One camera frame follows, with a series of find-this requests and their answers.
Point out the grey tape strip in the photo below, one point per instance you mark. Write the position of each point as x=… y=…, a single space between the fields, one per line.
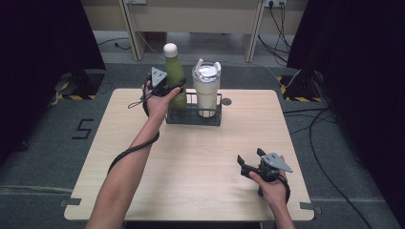
x=310 y=207
x=71 y=202

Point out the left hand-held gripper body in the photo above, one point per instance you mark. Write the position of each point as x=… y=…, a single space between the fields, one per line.
x=157 y=81

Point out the black stand base striped tape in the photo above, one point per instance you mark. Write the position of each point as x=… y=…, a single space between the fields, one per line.
x=299 y=87
x=81 y=83

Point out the white tumbler with lid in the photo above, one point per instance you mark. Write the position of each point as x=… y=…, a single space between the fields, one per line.
x=206 y=90

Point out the person's left hand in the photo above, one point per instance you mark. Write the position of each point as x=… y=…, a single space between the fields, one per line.
x=157 y=106

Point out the green bottle with white cap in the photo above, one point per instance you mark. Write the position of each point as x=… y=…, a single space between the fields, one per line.
x=173 y=68

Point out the white wall socket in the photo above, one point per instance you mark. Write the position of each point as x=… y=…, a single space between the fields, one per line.
x=275 y=2

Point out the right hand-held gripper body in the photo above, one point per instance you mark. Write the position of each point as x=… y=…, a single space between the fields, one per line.
x=273 y=163

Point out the person's right hand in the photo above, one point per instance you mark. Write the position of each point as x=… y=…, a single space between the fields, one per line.
x=275 y=192

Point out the black curtain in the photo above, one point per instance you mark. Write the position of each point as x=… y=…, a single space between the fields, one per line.
x=41 y=63
x=359 y=79

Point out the round grey table grommet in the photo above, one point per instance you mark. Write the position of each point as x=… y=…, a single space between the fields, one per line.
x=226 y=101

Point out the beige wooden desk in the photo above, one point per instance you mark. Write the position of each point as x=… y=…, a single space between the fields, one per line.
x=191 y=19

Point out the white power strip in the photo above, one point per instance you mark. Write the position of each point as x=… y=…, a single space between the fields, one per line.
x=136 y=1

